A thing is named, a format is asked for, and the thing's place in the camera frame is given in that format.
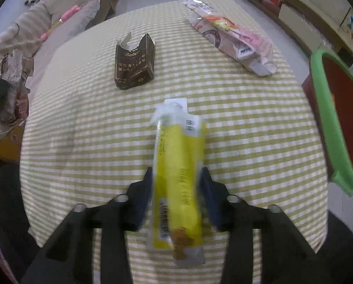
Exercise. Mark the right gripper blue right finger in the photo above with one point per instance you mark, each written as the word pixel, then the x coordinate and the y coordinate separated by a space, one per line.
pixel 286 256

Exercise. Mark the yellow wrapper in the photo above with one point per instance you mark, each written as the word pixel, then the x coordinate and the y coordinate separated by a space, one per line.
pixel 176 218

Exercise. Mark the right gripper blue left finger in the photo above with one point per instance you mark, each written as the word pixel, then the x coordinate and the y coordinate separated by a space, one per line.
pixel 66 257

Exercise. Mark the orange cardboard box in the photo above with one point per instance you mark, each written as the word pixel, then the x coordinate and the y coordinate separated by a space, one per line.
pixel 10 144

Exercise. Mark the green checkered tablecloth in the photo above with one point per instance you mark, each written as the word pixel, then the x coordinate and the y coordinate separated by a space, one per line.
pixel 85 140

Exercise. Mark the grey paper wrapper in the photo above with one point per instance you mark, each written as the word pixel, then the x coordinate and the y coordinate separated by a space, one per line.
pixel 15 68

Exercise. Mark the dark brown cigarette box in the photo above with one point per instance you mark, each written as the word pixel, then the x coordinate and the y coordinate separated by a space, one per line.
pixel 134 64

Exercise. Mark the pink white snack wrapper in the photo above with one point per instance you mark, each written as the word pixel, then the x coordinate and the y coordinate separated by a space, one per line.
pixel 249 49

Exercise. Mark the pink toy wand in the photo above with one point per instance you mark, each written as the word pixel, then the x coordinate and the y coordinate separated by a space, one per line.
pixel 65 17

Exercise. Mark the green rimmed red basin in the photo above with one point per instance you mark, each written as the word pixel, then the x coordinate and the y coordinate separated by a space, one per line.
pixel 329 90

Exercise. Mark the long TV cabinet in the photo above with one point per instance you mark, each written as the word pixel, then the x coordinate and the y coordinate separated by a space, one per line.
pixel 315 24

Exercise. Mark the striped beige sofa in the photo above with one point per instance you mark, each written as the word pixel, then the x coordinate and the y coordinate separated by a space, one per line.
pixel 24 34

